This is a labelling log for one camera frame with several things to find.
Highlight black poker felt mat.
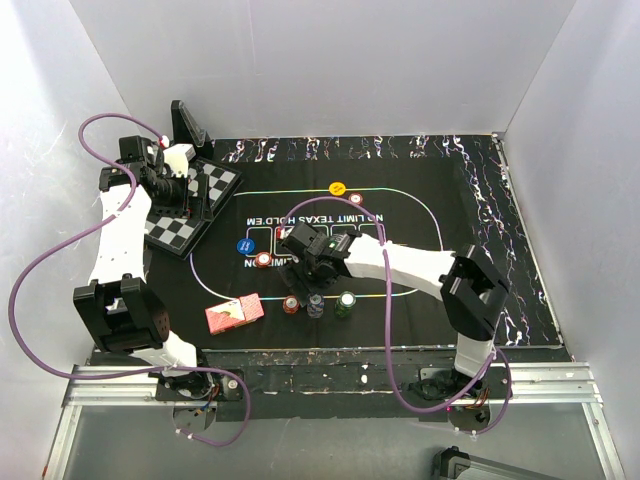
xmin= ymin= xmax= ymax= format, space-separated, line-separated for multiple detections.
xmin=144 ymin=135 xmax=561 ymax=350

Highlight blue small blind button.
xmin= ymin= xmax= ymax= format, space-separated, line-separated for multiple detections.
xmin=236 ymin=237 xmax=255 ymax=255

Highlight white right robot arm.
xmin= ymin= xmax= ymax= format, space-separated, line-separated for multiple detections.
xmin=276 ymin=222 xmax=511 ymax=398

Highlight green poker chip stack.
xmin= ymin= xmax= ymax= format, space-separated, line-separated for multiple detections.
xmin=334 ymin=291 xmax=357 ymax=318

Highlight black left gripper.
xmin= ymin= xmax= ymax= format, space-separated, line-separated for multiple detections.
xmin=151 ymin=171 xmax=213 ymax=222

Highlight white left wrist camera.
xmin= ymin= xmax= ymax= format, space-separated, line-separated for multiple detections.
xmin=163 ymin=143 xmax=196 ymax=178

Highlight red chips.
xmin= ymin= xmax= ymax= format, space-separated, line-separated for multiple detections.
xmin=255 ymin=252 xmax=272 ymax=268
xmin=349 ymin=193 xmax=363 ymax=205

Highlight black case bottom right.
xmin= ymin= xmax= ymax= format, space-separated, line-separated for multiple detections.
xmin=431 ymin=446 xmax=553 ymax=480

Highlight yellow big blind button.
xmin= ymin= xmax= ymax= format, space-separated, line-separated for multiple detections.
xmin=328 ymin=181 xmax=347 ymax=196

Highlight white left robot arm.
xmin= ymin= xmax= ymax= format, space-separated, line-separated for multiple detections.
xmin=73 ymin=136 xmax=214 ymax=400

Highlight black white chess board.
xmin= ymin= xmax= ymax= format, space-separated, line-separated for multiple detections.
xmin=145 ymin=157 xmax=242 ymax=260

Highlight red playing card box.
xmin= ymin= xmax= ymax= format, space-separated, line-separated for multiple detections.
xmin=205 ymin=293 xmax=264 ymax=335

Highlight red poker chip stack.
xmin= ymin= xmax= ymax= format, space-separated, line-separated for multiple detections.
xmin=282 ymin=295 xmax=300 ymax=314

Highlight blue poker chip stack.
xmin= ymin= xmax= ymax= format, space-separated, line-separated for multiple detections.
xmin=306 ymin=294 xmax=325 ymax=319

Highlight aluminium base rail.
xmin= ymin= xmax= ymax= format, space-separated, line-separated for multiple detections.
xmin=43 ymin=352 xmax=626 ymax=479

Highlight black chess board lid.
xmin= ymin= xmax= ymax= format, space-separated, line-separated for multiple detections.
xmin=170 ymin=100 xmax=214 ymax=160

